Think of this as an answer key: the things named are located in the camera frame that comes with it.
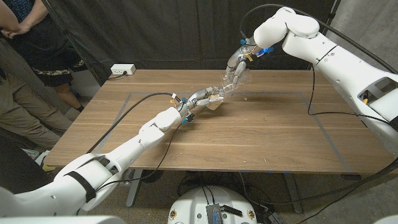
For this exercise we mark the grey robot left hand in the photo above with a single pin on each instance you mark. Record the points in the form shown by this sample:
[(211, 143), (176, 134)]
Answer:
[(196, 99)]

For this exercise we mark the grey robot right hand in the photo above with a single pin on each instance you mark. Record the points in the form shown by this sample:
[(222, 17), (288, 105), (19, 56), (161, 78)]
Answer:
[(237, 65)]

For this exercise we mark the clear cup with brown sugar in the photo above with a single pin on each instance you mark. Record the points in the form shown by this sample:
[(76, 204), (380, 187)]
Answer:
[(242, 82)]

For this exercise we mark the clear plastic cup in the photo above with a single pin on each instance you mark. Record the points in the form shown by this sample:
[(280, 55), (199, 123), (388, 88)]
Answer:
[(214, 104)]

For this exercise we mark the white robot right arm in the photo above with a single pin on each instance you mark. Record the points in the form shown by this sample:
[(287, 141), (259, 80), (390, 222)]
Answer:
[(326, 53)]

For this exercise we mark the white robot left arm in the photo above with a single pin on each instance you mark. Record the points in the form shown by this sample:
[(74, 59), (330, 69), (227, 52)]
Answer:
[(124, 149)]

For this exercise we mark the black backdrop curtain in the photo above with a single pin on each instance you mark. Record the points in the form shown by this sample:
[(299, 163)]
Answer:
[(171, 31)]

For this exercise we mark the white power strip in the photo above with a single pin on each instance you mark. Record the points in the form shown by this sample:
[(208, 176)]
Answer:
[(122, 69)]

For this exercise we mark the round black floor fan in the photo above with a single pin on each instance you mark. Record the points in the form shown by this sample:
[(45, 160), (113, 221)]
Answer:
[(152, 175)]

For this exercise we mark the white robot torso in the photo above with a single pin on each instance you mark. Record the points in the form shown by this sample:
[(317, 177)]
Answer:
[(192, 205)]

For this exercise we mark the white table leg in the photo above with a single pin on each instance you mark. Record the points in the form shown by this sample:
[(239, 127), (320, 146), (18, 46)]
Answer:
[(134, 189)]

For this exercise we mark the grey finned module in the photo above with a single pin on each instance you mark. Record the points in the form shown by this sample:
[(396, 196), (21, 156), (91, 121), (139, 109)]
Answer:
[(214, 214)]

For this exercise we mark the grey table leg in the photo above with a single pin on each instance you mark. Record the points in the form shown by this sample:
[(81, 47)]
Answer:
[(293, 194)]

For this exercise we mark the black power adapter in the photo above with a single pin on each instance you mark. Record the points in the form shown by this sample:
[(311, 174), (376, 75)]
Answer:
[(273, 217)]

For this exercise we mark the person in black shorts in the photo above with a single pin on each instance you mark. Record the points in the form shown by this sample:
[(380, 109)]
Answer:
[(40, 40)]

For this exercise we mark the person in khaki trousers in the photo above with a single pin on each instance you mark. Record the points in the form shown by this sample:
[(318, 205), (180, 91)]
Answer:
[(18, 105)]

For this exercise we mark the black blue left wrist camera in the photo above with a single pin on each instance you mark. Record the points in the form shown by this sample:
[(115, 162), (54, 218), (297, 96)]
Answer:
[(188, 118)]

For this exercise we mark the black blue wrist camera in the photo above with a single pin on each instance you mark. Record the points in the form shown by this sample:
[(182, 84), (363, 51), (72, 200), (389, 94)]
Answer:
[(265, 51), (188, 118)]

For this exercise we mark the black blue right wrist camera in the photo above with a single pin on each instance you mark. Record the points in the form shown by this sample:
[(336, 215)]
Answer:
[(265, 51)]

